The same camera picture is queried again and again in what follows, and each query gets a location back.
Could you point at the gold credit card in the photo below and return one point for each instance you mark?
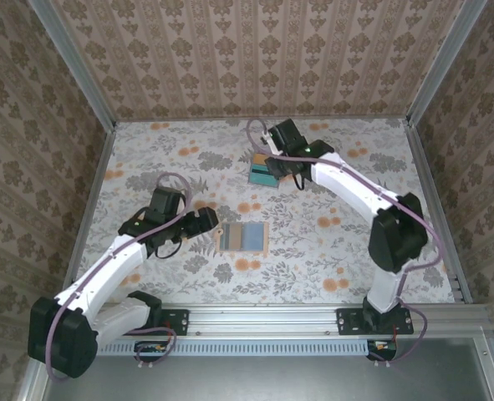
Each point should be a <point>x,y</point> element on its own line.
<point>259,159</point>

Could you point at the blue grey cloth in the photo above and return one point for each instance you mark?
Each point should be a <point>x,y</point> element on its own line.
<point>255,236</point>

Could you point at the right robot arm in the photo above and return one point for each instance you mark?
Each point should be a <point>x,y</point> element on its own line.
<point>347,179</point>

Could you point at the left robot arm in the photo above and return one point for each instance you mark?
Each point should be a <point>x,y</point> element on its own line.
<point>104,271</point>

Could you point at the floral print tablecloth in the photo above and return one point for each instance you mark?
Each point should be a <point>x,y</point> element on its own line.
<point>313,259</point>

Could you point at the aluminium mounting beam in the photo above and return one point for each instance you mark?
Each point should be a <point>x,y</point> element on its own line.
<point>263,321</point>

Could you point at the small connector board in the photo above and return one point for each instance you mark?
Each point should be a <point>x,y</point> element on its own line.
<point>150,346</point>
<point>382,347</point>

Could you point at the steel sheet panel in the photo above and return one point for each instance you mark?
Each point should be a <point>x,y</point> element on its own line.
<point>271,380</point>

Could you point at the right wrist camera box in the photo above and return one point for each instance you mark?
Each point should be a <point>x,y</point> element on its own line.
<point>288,133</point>

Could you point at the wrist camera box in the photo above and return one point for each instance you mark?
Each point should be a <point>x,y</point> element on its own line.
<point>288,133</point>
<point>168,201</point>

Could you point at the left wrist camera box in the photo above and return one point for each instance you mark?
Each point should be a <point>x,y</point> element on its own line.
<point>168,201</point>

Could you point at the aluminium side rail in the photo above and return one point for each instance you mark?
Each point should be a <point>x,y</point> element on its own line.
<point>428,184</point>
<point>93,188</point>

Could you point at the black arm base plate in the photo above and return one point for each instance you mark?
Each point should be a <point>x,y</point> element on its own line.
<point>175,321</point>
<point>351,321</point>

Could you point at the aluminium corner post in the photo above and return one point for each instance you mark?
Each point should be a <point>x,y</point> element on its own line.
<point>444,62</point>
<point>76,67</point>

